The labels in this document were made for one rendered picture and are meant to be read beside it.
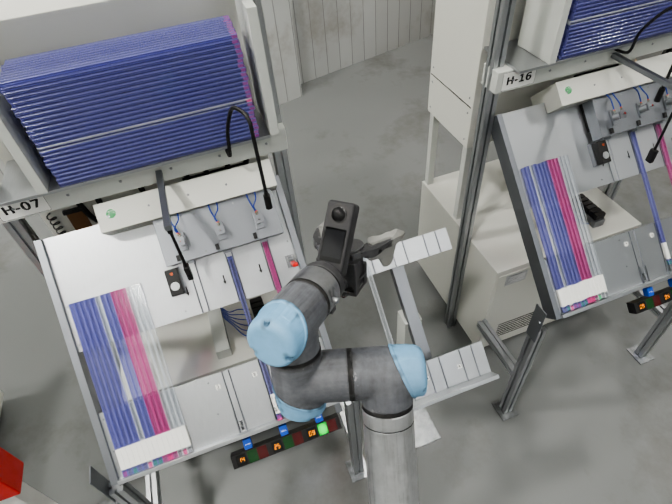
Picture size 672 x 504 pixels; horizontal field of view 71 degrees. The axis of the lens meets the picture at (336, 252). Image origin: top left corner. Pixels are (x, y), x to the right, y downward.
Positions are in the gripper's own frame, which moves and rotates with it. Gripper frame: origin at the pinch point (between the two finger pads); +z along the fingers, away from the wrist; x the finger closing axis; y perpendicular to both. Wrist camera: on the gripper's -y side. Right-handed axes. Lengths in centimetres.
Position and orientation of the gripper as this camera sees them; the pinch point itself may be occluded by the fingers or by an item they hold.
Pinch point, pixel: (364, 222)
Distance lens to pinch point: 87.8
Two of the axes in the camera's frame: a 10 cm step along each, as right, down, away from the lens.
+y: 0.3, 8.9, 4.6
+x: 9.2, 1.6, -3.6
